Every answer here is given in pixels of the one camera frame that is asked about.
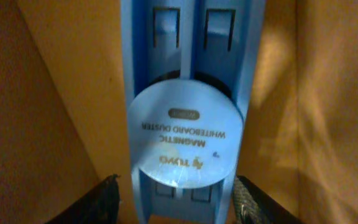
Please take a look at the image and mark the blue whiteboard duster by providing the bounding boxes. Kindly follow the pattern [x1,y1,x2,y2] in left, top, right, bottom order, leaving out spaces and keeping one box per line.
[121,0,265,223]

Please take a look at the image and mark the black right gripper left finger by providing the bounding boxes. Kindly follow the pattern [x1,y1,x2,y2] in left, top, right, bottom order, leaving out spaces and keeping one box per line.
[47,174,121,224]

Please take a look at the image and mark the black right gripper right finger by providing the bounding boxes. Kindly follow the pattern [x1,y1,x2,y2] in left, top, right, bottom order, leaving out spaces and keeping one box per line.
[232,175,303,224]

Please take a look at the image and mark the brown cardboard box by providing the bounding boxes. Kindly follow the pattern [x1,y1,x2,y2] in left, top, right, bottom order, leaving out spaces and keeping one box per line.
[0,1,358,223]

